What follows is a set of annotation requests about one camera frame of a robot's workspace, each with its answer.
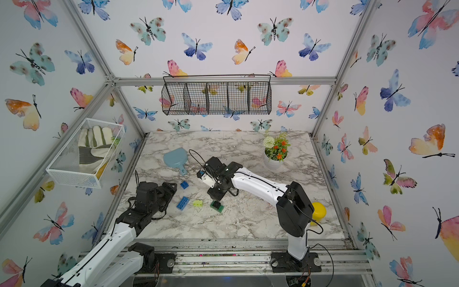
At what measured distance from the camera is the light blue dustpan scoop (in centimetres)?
106

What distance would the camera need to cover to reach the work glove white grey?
2.36 feet

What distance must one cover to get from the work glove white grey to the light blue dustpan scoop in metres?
0.34
